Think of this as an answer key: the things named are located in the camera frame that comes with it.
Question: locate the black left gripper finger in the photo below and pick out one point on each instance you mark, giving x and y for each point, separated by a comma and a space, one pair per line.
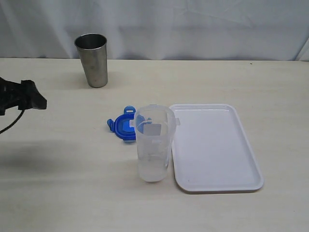
31, 97

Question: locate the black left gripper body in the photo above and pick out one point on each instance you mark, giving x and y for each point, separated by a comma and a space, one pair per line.
11, 95

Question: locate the stainless steel cup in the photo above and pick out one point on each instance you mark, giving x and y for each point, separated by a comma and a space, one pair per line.
92, 51

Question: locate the blue plastic lid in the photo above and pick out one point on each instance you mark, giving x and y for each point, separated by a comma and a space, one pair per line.
123, 129

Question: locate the clear plastic container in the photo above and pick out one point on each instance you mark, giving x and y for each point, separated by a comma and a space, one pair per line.
154, 151

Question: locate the white rectangular plastic tray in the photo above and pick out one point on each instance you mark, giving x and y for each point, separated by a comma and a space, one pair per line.
211, 152

